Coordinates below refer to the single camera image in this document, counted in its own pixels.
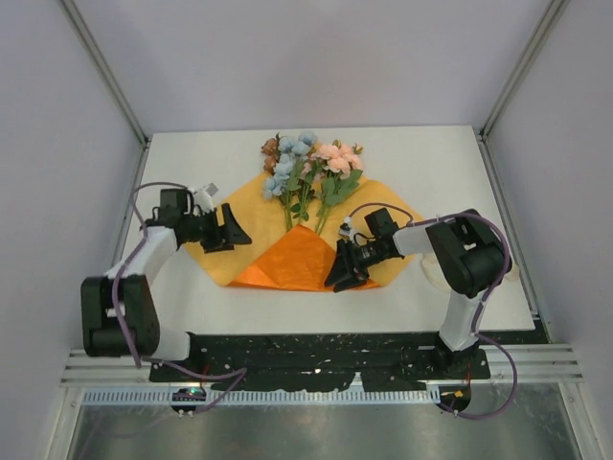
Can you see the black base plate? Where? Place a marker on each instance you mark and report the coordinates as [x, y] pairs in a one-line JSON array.
[[321, 362]]

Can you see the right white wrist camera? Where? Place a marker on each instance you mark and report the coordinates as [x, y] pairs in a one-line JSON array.
[[347, 230]]

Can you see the left aluminium frame post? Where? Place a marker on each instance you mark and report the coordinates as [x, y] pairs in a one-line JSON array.
[[94, 51]]

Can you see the cream ribbon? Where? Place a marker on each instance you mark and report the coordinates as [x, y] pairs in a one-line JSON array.
[[434, 274]]

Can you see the white slotted cable duct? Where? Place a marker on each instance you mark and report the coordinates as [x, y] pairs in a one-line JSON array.
[[175, 396]]

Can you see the aluminium frame post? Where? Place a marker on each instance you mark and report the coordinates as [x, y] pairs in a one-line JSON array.
[[527, 58], [94, 51]]

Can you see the fake flower bouquet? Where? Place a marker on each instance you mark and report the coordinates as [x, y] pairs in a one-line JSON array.
[[284, 159]]

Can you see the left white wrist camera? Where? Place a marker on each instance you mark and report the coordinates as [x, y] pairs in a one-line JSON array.
[[203, 198]]

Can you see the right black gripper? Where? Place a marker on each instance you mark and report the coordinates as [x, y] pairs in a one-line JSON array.
[[347, 264]]

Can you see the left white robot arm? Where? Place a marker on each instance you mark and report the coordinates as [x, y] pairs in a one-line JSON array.
[[118, 316]]

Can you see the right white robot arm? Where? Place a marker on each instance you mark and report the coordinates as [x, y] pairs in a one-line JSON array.
[[471, 251]]

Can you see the right aluminium frame post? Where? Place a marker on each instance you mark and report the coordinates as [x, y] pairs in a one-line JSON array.
[[527, 58]]

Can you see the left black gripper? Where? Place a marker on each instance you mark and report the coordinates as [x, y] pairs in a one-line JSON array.
[[227, 236]]

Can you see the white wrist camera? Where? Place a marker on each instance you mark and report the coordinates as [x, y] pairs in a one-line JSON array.
[[347, 230], [203, 198]]

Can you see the orange wrapping paper sheet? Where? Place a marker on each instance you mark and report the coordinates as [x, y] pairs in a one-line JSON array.
[[299, 259]]

